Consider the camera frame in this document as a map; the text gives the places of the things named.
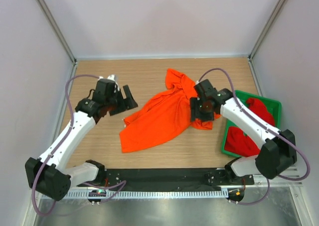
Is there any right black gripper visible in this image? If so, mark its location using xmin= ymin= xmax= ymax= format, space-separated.
xmin=190 ymin=97 xmax=215 ymax=123

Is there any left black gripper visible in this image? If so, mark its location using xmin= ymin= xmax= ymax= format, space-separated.
xmin=106 ymin=85 xmax=138 ymax=116

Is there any orange t shirt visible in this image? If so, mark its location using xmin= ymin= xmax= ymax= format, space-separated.
xmin=119 ymin=69 xmax=213 ymax=153

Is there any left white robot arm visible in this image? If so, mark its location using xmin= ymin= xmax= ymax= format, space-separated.
xmin=25 ymin=75 xmax=138 ymax=201

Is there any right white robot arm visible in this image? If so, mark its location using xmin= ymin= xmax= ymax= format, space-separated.
xmin=190 ymin=79 xmax=297 ymax=184

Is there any red t shirt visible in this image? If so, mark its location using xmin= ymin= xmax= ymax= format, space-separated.
xmin=224 ymin=97 xmax=277 ymax=158

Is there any green plastic bin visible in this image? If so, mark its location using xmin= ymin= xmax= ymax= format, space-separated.
xmin=221 ymin=90 xmax=282 ymax=158

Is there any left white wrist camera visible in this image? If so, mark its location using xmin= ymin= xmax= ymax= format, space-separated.
xmin=98 ymin=74 xmax=120 ymax=91

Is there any right aluminium frame post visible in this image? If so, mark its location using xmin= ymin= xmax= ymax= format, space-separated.
xmin=249 ymin=0 xmax=296 ymax=61

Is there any aluminium frame post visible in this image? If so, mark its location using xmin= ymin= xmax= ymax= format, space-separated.
xmin=249 ymin=0 xmax=296 ymax=61
xmin=36 ymin=0 xmax=77 ymax=64

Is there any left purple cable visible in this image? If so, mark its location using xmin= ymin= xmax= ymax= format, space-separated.
xmin=31 ymin=74 xmax=127 ymax=217

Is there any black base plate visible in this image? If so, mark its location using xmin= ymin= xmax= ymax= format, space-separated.
xmin=77 ymin=168 xmax=255 ymax=190

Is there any white slotted cable duct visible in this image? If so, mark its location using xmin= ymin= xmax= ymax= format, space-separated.
xmin=41 ymin=189 xmax=229 ymax=199

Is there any left aluminium frame post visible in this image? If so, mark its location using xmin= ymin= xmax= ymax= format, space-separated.
xmin=36 ymin=0 xmax=77 ymax=64

